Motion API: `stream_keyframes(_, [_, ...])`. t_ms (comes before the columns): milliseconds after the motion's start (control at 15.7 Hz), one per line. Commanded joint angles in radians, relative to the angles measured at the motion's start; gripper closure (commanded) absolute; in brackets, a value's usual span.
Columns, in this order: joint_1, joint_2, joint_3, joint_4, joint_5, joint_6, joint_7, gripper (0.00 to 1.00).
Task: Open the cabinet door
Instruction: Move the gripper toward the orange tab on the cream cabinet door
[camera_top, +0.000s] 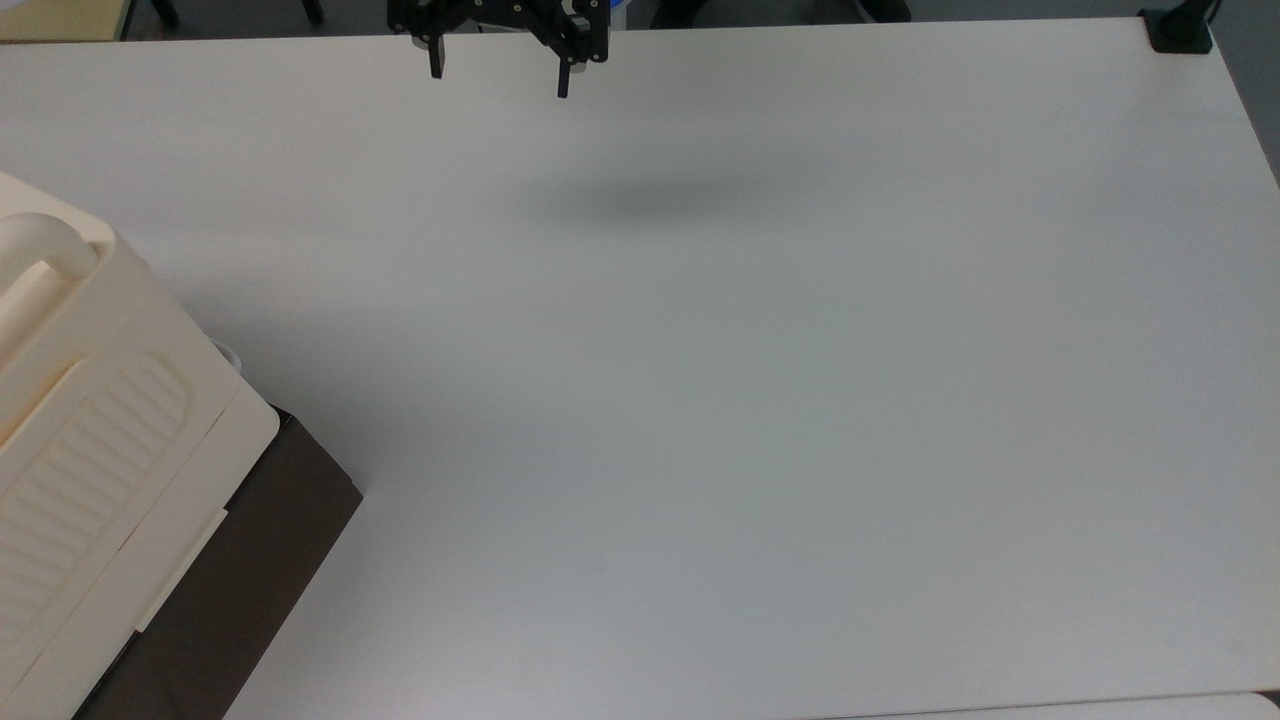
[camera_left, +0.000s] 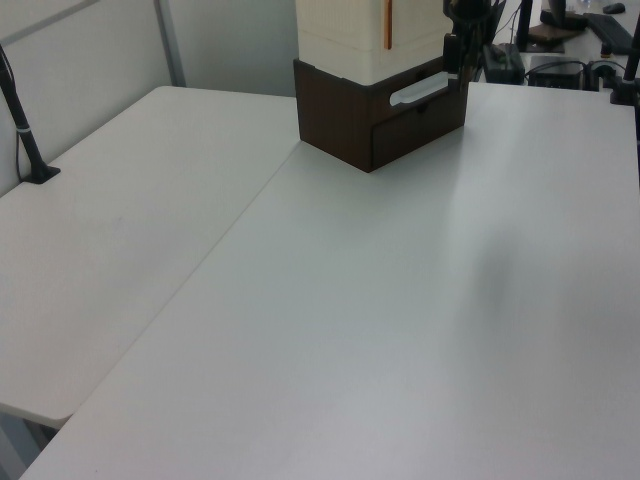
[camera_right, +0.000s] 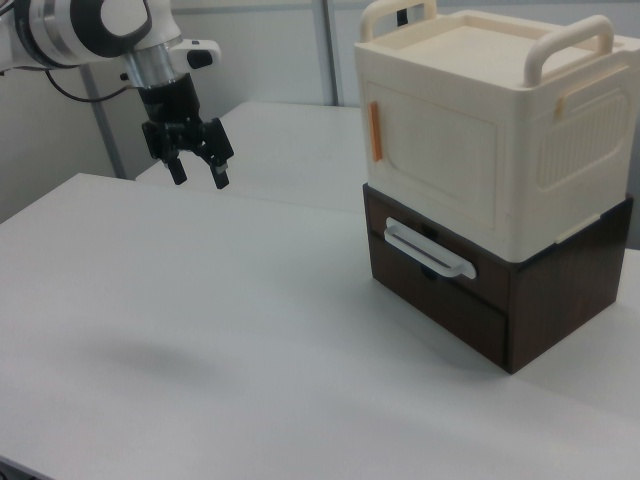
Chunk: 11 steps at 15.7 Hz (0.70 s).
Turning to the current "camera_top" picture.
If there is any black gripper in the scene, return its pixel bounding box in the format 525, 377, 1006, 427
388, 0, 611, 100

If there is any cream plastic cabinet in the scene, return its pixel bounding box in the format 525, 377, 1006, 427
0, 172, 282, 720

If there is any brown cabinet door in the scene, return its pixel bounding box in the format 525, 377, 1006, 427
74, 405, 365, 720

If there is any yellow side table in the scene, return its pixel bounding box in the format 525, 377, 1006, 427
0, 0, 137, 44

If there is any black table clamp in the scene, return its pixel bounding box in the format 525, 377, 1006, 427
1139, 0, 1224, 55

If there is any cream cabinet carry handle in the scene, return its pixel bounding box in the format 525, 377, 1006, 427
0, 212, 102, 373

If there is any cream door handle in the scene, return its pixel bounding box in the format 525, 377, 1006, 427
134, 507, 230, 634

